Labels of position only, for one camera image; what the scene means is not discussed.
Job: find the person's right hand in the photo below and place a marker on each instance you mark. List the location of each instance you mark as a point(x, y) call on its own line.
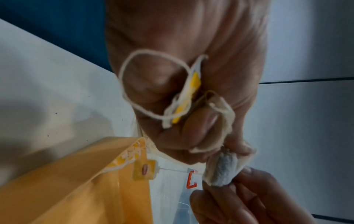
point(249, 203)

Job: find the person's left hand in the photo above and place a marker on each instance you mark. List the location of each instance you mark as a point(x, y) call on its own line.
point(193, 32)

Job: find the yellow tagged tea bag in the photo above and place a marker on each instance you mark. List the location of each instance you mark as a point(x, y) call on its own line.
point(224, 170)
point(124, 156)

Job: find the bunch of tea bags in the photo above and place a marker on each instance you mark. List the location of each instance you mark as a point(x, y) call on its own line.
point(195, 85)

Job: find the clear box with red latches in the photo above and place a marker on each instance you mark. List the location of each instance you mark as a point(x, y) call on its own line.
point(171, 196)

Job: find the yellow tray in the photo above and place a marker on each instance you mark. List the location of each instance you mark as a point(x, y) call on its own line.
point(69, 192)

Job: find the blue sofa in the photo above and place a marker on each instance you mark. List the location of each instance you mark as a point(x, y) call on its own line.
point(55, 21)

